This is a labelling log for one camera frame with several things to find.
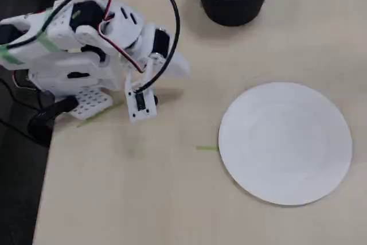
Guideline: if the black table clamp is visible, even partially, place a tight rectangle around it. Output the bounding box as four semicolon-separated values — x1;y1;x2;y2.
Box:
25;95;80;147

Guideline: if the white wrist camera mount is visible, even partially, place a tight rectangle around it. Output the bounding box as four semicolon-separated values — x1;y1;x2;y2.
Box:
123;60;159;123

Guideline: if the white perforated base plate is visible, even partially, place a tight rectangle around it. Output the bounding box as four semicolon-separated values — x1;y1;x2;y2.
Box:
68;88;113;120

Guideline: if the long green tape strip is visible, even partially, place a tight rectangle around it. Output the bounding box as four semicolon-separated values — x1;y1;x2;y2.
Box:
76;100;126;127

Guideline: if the green tape band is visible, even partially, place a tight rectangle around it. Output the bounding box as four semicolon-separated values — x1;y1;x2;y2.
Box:
0;45;24;66
37;8;60;53

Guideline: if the red and white wire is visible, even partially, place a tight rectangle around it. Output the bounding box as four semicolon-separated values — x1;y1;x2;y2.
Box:
98;0;146;73

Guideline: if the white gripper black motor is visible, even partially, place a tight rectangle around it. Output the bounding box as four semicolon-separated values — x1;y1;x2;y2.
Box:
132;22;192;79

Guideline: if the white round plate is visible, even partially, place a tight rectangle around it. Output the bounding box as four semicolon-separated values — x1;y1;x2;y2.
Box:
217;81;353;206

